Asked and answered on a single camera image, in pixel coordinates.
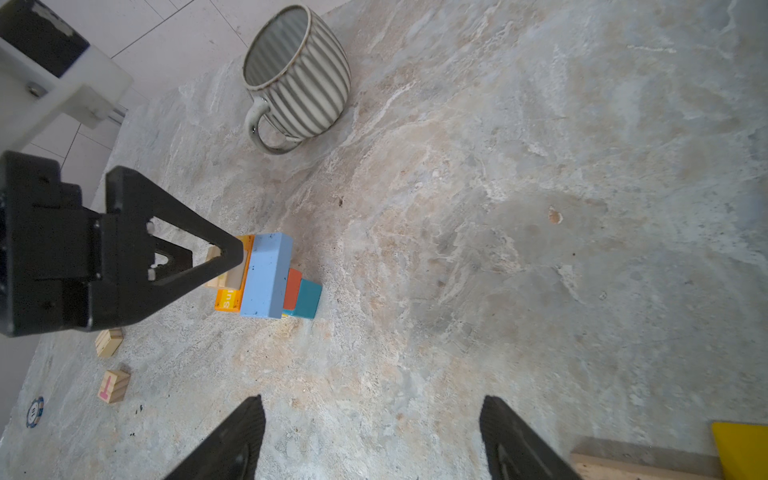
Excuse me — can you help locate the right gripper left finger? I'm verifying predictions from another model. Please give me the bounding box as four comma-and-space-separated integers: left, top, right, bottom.
166, 395, 266, 480

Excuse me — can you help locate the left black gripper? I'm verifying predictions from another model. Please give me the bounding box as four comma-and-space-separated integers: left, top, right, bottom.
1, 151, 244, 338

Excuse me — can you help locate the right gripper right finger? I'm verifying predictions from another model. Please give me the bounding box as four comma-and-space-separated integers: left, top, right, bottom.
479, 395, 581, 480

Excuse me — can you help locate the grooved plain wooden block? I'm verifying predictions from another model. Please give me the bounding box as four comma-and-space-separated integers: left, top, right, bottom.
95, 328, 124, 358

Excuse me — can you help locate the letter T wooden block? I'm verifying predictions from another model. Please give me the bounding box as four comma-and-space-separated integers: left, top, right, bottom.
97, 370, 131, 404

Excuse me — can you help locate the orange supermarket block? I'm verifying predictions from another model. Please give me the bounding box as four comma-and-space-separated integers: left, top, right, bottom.
214, 235, 255, 313

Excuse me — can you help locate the light blue wooden block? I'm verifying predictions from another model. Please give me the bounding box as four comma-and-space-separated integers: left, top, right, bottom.
240, 233, 293, 319

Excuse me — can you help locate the teal wooden cube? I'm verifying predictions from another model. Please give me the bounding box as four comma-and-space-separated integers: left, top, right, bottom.
283, 279, 322, 320

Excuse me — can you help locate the red wooden block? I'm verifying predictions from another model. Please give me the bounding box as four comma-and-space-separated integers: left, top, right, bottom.
283, 268, 302, 312

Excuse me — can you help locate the small yellow wedge block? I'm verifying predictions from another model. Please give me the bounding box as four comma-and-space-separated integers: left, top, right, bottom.
712, 422, 768, 480

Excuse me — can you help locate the blue white poker chip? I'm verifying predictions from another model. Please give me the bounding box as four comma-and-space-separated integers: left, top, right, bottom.
26, 396, 45, 428

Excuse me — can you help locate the ribbed silver cup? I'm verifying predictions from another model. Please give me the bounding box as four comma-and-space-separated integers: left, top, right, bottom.
242, 5, 352, 155

